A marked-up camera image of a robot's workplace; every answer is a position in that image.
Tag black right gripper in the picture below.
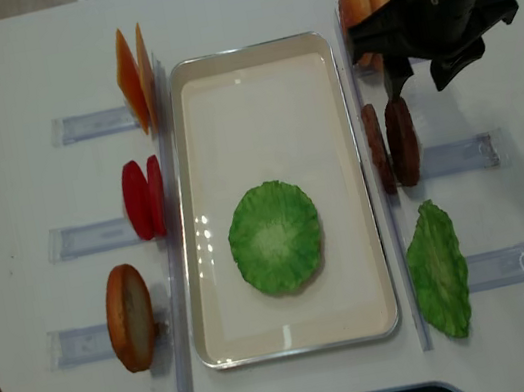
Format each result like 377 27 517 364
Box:
347 0 519 100

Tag green lettuce leaf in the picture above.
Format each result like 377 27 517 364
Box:
228 180 323 296
406 199 472 339

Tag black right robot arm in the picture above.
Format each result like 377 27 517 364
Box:
345 0 519 101

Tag outer brown meat patty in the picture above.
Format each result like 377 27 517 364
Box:
384 97 421 187

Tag brown meat patty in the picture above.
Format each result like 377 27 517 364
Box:
360 104 397 195
384 97 421 187

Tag inner brown meat patty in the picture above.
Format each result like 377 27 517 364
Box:
360 104 397 195

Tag right orange cheese slice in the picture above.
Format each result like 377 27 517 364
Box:
135 24 160 133

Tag orange cheese slice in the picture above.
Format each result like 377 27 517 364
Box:
135 24 160 133
115 29 150 134

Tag left orange cheese slice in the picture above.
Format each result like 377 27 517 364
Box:
115 29 150 134

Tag red tomato slice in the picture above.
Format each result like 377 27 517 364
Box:
146 155 168 237
121 161 155 241

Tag standing bread slice left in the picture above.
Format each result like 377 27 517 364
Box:
105 264 156 373

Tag outer golden bun slice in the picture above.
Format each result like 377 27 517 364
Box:
338 0 372 38

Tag white metal tray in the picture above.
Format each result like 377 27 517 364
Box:
169 32 399 370

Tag right clear acrylic rack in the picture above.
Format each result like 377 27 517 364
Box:
332 0 524 357

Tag clear acrylic rack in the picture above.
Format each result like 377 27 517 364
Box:
47 57 194 392
332 0 524 357

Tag left clear acrylic rack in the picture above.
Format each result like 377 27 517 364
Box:
47 57 194 392

